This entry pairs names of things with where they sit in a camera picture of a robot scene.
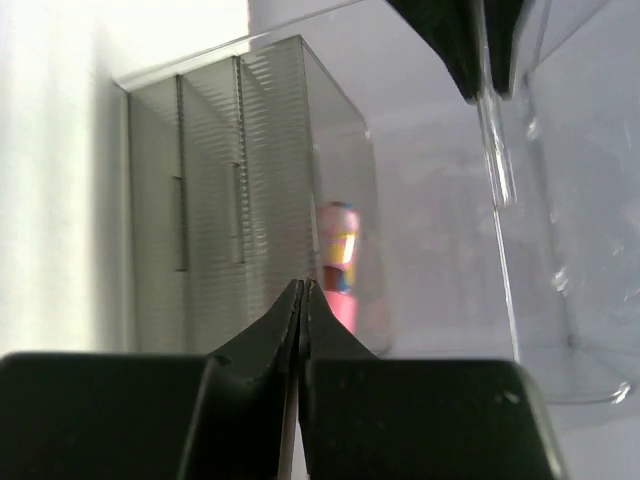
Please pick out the clear organizer lid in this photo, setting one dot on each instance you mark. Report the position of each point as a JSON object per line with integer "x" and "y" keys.
{"x": 509, "y": 226}

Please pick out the clear drawer organizer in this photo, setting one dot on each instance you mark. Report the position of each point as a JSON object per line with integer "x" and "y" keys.
{"x": 231, "y": 161}

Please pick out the pink glue bottle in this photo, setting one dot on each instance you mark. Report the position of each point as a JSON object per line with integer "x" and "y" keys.
{"x": 340, "y": 238}

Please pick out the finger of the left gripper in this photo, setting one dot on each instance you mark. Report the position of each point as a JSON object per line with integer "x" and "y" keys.
{"x": 449, "y": 28}
{"x": 504, "y": 21}

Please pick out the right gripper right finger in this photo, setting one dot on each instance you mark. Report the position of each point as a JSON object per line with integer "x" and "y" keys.
{"x": 363, "y": 417}

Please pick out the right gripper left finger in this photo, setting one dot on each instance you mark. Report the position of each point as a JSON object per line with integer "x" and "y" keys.
{"x": 228, "y": 414}

